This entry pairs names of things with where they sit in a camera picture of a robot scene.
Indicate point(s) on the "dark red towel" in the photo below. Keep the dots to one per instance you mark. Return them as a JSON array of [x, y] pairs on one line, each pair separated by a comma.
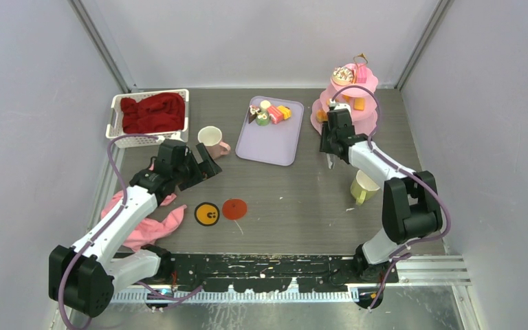
[[161, 112]]

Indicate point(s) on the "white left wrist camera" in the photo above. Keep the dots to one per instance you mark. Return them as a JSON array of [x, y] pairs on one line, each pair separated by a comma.
[[179, 135]]

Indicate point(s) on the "pink cloth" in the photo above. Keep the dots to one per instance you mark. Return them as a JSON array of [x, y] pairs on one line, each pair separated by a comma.
[[149, 230]]

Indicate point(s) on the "sprinkled donut cake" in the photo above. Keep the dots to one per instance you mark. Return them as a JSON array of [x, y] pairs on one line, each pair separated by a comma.
[[343, 76]]

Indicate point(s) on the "red tomato coaster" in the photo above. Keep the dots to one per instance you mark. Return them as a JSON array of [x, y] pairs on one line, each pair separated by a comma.
[[234, 209]]

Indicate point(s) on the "green round cake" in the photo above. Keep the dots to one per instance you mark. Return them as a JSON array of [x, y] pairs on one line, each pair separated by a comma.
[[262, 119]]

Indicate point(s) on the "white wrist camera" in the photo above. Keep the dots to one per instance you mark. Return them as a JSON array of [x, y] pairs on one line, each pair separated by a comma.
[[337, 106], [179, 135]]

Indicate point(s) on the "black yellow face coaster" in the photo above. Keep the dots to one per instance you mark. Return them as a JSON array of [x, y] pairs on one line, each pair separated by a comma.
[[207, 214]]

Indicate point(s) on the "pink mug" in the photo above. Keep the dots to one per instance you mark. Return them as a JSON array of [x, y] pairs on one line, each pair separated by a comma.
[[212, 138]]

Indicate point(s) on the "cream cylinder cake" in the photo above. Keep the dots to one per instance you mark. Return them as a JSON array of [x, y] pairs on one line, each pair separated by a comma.
[[265, 105]]

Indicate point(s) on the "white plastic basket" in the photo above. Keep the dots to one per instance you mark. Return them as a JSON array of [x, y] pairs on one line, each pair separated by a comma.
[[114, 127]]

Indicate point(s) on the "yellow pink layered cake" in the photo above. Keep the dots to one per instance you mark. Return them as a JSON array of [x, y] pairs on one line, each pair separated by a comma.
[[278, 114]]

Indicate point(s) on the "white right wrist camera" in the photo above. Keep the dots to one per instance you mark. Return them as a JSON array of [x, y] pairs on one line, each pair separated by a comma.
[[337, 106]]

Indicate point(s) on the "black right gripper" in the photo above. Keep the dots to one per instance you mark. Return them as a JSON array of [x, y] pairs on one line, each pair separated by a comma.
[[325, 146]]

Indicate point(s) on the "pink three-tier cake stand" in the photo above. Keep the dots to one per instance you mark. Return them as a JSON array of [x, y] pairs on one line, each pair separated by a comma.
[[363, 121]]

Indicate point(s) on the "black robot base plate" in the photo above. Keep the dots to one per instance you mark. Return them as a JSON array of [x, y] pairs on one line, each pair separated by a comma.
[[265, 273]]

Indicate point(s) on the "chocolate cake slice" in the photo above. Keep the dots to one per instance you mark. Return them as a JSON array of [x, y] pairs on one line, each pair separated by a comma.
[[252, 113]]

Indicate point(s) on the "pink square cake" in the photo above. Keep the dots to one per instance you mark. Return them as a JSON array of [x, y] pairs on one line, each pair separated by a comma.
[[361, 73]]

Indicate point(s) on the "yellow-green mug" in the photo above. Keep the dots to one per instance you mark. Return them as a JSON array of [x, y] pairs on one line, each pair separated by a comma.
[[363, 188]]

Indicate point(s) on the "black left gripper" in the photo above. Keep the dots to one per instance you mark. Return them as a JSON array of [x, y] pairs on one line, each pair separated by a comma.
[[209, 168]]

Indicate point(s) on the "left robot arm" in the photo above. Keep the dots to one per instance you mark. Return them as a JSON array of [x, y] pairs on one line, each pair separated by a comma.
[[84, 276]]

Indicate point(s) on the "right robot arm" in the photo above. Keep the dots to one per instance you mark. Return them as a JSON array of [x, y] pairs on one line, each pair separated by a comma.
[[411, 208]]

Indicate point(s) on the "orange square biscuit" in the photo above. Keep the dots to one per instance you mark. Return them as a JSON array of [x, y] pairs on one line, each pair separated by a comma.
[[359, 104]]

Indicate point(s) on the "orange round bun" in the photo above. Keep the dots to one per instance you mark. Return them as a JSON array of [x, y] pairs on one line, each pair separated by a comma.
[[321, 116]]

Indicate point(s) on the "lavender serving tray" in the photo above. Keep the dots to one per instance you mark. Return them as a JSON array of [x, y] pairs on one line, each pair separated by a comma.
[[274, 143]]

